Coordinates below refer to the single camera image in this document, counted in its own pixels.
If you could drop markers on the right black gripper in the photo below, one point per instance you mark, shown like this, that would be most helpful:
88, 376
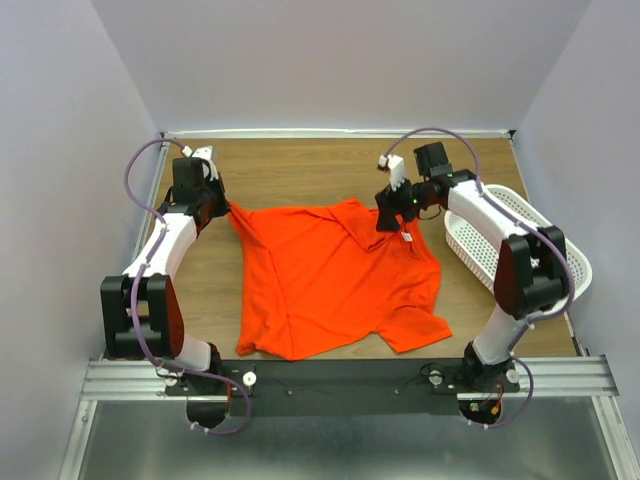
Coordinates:
388, 208

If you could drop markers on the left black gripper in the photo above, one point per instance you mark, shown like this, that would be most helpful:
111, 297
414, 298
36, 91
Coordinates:
223, 206

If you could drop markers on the orange t shirt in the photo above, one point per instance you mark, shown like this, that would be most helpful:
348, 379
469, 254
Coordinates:
316, 278

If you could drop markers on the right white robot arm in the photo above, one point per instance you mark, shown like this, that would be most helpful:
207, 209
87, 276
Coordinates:
532, 281

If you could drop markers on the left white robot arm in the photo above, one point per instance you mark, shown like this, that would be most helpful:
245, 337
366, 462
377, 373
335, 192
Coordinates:
141, 313

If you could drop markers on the back aluminium edge strip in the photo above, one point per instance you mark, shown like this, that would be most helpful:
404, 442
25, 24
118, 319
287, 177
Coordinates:
327, 133

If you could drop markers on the right white knob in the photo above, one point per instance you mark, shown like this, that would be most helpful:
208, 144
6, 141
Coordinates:
436, 378

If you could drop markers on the white knob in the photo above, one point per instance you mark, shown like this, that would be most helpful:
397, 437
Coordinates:
436, 378
249, 378

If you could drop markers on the left white knob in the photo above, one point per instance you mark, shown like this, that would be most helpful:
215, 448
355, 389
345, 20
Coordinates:
249, 378

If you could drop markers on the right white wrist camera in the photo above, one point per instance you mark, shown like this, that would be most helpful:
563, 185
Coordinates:
394, 165

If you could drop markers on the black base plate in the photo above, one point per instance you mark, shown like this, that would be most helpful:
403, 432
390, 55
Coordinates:
339, 388

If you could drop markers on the aluminium frame rail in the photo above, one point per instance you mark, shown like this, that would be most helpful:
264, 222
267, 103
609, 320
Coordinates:
588, 376

